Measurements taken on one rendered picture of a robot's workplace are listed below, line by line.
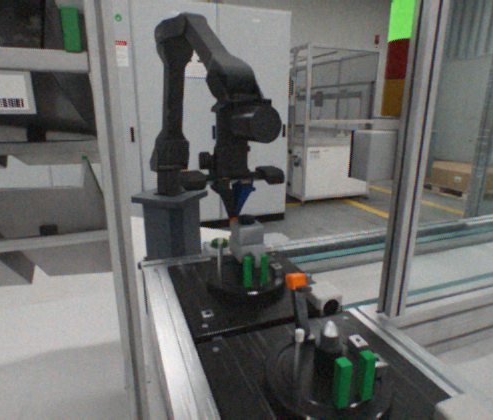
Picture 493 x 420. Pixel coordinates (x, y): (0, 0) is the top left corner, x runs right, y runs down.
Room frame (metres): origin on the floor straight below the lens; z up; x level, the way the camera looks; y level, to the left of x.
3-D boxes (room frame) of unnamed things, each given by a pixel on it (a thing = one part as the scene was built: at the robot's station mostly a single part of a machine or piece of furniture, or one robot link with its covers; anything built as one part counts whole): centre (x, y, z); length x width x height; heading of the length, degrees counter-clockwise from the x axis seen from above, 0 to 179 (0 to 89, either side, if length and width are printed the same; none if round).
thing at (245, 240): (0.55, -0.01, 1.06); 0.08 x 0.04 x 0.07; 20
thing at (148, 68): (3.72, 0.71, 1.12); 0.80 x 0.54 x 2.25; 111
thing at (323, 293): (0.50, -0.13, 0.97); 0.05 x 0.05 x 0.04; 20
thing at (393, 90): (0.51, -0.22, 1.28); 0.05 x 0.05 x 0.05
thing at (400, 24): (0.51, -0.22, 1.38); 0.05 x 0.05 x 0.05
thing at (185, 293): (0.56, -0.01, 0.96); 0.24 x 0.24 x 0.02; 20
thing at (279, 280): (0.56, -0.01, 0.98); 0.14 x 0.14 x 0.02
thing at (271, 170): (0.62, 0.02, 1.18); 0.19 x 0.06 x 0.08; 110
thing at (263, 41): (4.01, -0.04, 1.12); 0.80 x 0.54 x 2.25; 111
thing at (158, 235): (0.88, 0.19, 0.96); 0.15 x 0.15 x 0.20; 66
